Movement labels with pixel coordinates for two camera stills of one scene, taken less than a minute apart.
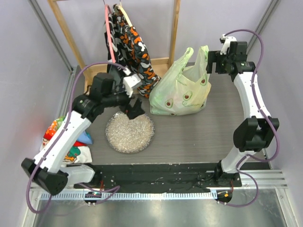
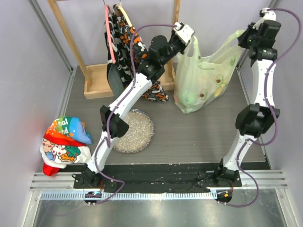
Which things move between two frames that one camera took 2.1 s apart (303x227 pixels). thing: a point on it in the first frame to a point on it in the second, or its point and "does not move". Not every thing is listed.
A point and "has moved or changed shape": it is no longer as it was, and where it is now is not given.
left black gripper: x=136 y=110 to x=184 y=48
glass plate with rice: x=127 y=135 does not move
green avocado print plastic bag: x=182 y=88 has moved or changed shape
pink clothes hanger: x=106 y=13 does not move
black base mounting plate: x=162 y=177 does not move
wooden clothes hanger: x=119 y=6 does not move
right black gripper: x=213 y=63 to x=247 y=37
